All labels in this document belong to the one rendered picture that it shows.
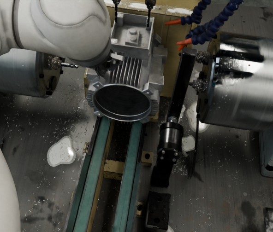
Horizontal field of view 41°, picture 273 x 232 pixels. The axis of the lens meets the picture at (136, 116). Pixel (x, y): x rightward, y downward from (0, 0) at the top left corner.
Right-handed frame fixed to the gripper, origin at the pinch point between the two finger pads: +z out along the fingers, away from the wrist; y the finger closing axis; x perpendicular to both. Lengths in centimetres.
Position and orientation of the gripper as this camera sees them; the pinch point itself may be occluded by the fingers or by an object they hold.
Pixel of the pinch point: (100, 67)
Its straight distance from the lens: 89.4
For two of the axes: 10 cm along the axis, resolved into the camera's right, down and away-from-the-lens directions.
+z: 0.2, 0.9, 10.0
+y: -9.9, -1.5, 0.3
